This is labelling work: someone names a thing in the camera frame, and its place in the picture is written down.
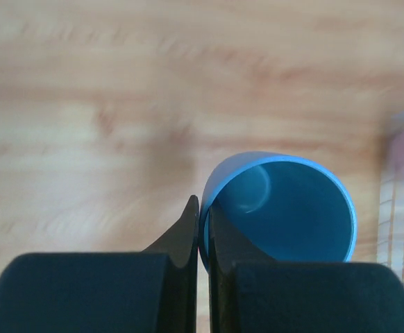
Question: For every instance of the blue plastic cup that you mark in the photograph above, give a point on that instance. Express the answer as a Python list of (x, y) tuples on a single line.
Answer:
[(291, 208)]

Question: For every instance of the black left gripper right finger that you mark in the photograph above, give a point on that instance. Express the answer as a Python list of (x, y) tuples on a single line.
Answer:
[(252, 292)]

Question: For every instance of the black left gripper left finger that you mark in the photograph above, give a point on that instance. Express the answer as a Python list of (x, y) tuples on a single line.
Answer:
[(153, 290)]

